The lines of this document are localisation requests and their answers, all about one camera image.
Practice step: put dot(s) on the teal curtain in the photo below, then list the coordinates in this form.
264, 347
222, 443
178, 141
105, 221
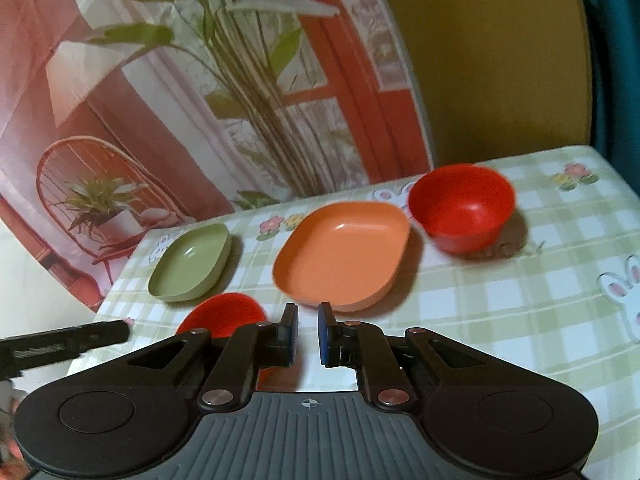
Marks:
617, 60

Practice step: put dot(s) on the orange plate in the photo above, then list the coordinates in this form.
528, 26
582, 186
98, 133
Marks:
340, 255

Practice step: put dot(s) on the red bowl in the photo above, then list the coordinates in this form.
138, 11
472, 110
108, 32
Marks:
225, 311
462, 215

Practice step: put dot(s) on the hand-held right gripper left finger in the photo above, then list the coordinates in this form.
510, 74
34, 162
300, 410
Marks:
289, 340

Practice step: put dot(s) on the checkered bunny print tablecloth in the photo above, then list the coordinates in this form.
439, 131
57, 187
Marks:
500, 305

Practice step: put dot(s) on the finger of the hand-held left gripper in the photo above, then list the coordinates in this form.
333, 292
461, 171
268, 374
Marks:
75, 342

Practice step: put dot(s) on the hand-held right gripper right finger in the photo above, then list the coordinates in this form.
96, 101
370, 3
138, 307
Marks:
325, 336

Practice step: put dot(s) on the green plate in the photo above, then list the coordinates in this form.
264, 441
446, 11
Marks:
192, 265

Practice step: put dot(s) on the wall poster with plants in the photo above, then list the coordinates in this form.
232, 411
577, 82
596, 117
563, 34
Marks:
175, 110

